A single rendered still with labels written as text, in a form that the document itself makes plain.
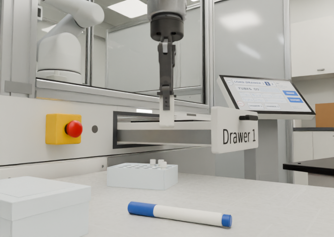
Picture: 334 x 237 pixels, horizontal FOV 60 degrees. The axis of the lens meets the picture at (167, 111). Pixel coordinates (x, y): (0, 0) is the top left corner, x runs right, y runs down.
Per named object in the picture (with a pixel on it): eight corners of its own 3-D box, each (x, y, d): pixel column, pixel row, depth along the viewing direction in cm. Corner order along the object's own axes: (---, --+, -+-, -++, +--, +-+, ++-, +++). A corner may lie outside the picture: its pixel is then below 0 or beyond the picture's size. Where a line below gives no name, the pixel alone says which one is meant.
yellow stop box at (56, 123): (83, 143, 71) (84, 114, 71) (57, 145, 65) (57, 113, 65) (70, 143, 73) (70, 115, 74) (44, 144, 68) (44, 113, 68)
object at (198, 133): (250, 142, 90) (250, 122, 90) (213, 146, 69) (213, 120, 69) (149, 140, 113) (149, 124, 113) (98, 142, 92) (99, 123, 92)
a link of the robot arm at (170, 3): (187, 4, 69) (187, 29, 69) (149, 5, 70) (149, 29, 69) (187, -15, 60) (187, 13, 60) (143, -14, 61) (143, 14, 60)
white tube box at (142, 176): (178, 182, 62) (177, 164, 62) (165, 190, 54) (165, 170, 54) (125, 179, 66) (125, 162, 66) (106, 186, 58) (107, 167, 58)
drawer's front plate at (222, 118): (258, 147, 90) (257, 112, 90) (217, 153, 66) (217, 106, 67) (252, 147, 91) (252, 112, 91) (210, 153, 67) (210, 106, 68)
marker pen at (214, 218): (232, 225, 34) (232, 212, 34) (229, 230, 33) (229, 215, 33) (133, 211, 40) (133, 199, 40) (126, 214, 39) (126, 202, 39)
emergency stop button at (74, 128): (84, 137, 68) (84, 120, 68) (69, 137, 65) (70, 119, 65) (76, 137, 70) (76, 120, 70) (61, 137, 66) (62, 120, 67)
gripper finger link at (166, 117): (173, 95, 63) (173, 94, 62) (173, 127, 62) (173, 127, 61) (159, 95, 63) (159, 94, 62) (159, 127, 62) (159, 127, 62)
